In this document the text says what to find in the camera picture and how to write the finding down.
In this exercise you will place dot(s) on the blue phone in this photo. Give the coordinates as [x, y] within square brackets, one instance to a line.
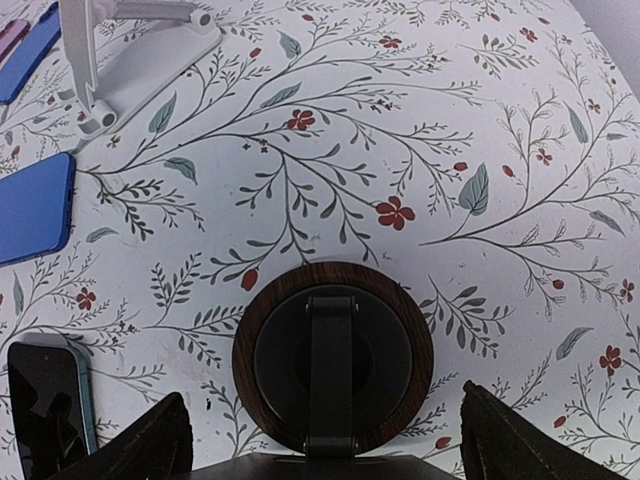
[36, 209]
[23, 62]

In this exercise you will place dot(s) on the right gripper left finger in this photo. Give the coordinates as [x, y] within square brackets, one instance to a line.
[158, 445]

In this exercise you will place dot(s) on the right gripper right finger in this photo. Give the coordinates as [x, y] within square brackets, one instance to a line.
[498, 443]

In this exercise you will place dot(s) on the wooden round base stand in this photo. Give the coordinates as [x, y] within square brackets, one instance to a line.
[332, 359]

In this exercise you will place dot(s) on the floral table mat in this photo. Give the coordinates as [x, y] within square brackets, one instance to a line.
[483, 154]

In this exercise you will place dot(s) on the blue phone far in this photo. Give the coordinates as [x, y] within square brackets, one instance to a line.
[23, 62]

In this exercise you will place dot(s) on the white silver stand right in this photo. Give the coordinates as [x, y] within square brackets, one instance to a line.
[109, 96]

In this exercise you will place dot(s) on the blue phone centre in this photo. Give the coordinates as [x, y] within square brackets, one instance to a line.
[36, 209]

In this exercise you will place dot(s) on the pink phone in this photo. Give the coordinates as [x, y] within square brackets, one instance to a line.
[11, 35]

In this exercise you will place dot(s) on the teal phone dark screen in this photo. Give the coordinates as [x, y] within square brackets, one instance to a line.
[51, 404]

